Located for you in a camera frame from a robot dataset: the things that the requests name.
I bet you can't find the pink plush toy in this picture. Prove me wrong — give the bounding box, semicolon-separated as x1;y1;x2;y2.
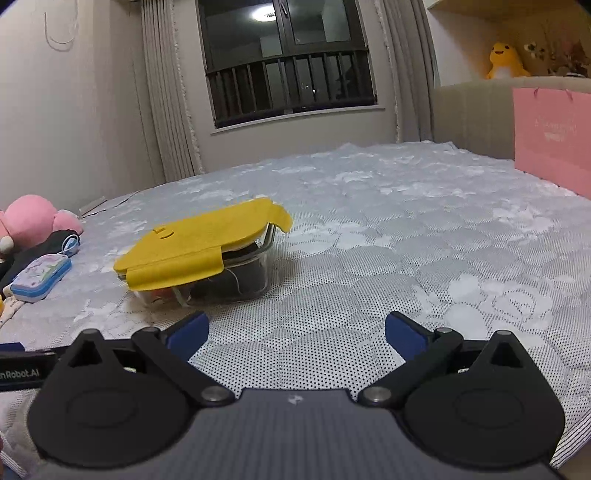
1;194;83;255

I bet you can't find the dried flower decoration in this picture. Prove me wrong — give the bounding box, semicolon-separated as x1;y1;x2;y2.
524;41;590;78

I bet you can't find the beige curtain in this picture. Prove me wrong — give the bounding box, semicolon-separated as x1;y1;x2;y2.
375;0;439;142
140;0;204;182

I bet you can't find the small blue white pouch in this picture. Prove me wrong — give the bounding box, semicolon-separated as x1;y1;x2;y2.
60;234;80;257

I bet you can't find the dark window with railing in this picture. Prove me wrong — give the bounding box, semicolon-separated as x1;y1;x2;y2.
197;0;378;128

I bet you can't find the red plastic figure toy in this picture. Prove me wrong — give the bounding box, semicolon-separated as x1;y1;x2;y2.
147;287;177;303

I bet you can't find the blue floral pencil case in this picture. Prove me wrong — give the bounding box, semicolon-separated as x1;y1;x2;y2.
10;254;72;303

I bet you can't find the black plush cat toy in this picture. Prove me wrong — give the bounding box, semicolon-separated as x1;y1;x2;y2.
189;243;269;302

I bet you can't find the beige curtain right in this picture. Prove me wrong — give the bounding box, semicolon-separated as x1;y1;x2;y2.
375;0;439;142

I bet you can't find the grey floral mattress cover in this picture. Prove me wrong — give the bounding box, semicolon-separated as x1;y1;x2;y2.
1;142;590;467

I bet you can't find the black cloth item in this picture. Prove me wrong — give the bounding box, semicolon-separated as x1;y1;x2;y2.
0;230;80;289

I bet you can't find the yellow plush duck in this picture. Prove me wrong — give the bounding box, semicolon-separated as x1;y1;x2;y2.
486;42;531;80

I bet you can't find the yellow container lid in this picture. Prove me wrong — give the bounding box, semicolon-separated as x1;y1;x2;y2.
113;197;293;291

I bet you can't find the beige curtain left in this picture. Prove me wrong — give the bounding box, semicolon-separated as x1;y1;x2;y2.
140;0;204;182

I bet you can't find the pink paper gift bag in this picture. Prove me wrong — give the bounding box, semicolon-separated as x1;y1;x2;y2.
513;88;591;198

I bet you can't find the clear glass divided container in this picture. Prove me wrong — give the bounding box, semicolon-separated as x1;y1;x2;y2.
114;224;276;306

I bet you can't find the beige upholstered headboard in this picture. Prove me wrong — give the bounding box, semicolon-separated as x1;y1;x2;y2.
432;77;590;159

